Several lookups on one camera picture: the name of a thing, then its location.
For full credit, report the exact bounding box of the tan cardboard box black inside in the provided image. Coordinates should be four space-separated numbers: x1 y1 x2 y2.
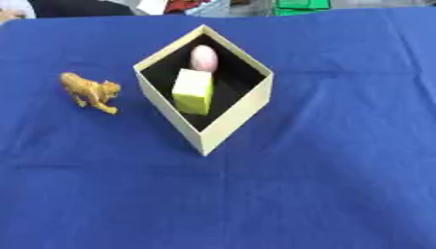
130 23 276 158

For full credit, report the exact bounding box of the yellow-green rectangular block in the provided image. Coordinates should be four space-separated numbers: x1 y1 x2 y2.
170 67 217 117

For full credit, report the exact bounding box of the pink egg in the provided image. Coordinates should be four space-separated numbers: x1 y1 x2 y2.
189 44 220 73

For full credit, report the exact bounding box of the golden toy lion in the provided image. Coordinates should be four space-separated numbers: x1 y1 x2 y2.
59 71 123 115

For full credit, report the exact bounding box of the green crate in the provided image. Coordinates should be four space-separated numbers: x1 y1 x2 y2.
272 0 333 17

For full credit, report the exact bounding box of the person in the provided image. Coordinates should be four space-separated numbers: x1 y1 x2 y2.
0 0 136 23

